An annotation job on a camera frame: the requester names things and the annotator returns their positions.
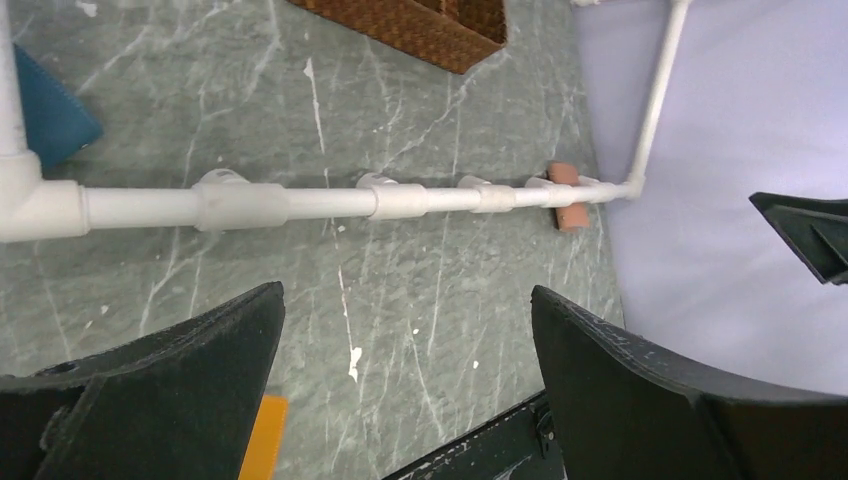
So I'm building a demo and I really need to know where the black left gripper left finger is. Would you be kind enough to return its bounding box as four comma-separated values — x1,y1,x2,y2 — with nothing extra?
1,282,285,479

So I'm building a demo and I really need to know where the brown woven wicker basket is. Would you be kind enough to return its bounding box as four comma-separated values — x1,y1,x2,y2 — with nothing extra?
292,0,508,75

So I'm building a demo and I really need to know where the orange card holder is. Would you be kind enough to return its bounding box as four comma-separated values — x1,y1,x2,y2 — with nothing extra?
238,395,288,480

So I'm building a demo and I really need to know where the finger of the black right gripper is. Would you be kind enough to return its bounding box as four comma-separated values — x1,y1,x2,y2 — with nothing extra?
749,192,847,286

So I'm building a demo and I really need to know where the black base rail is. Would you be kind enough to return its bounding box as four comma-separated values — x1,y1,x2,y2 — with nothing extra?
386,391,566,480

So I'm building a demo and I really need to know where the white PVC pipe frame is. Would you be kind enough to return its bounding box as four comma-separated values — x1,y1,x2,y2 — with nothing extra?
1,1,689,243

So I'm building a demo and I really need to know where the teal blue pouch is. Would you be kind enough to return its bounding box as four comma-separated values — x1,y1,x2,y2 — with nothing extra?
14,45,103,169

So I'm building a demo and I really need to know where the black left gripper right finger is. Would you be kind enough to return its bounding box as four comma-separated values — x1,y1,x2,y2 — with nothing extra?
531,286,847,479

